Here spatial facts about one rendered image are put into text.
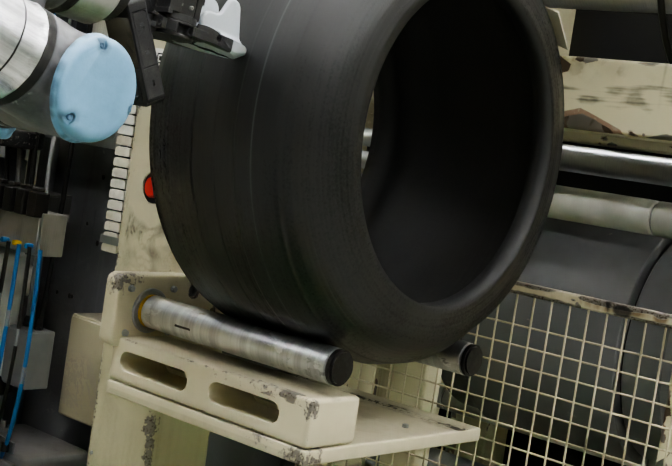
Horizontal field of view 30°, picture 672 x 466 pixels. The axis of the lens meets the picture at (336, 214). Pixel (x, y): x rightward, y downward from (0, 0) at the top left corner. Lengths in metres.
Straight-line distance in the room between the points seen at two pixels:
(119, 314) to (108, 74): 0.67
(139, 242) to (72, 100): 0.80
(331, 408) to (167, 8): 0.51
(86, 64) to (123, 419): 0.89
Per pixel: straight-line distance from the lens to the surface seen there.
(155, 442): 1.82
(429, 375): 2.20
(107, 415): 1.87
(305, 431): 1.47
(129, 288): 1.69
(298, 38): 1.39
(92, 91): 1.05
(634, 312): 1.79
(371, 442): 1.57
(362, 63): 1.40
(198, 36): 1.32
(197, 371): 1.59
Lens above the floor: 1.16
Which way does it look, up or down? 3 degrees down
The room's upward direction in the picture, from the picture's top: 9 degrees clockwise
